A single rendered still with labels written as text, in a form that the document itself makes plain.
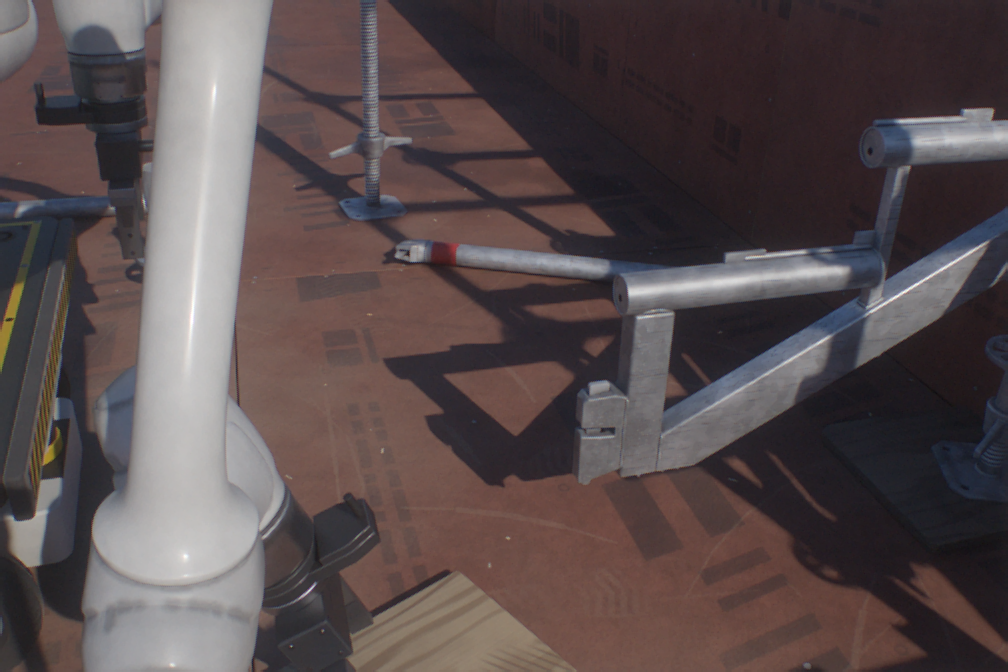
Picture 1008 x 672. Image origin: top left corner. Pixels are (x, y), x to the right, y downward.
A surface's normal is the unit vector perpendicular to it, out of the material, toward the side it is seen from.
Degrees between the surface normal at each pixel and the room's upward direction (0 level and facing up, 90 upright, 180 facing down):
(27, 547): 90
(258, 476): 73
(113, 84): 90
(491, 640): 0
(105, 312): 0
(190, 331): 59
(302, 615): 25
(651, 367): 90
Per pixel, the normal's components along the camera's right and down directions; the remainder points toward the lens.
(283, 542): 0.78, 0.09
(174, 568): 0.30, -0.34
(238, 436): 0.90, -0.39
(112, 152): 0.34, 0.47
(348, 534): -0.36, -0.75
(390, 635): 0.05, -0.87
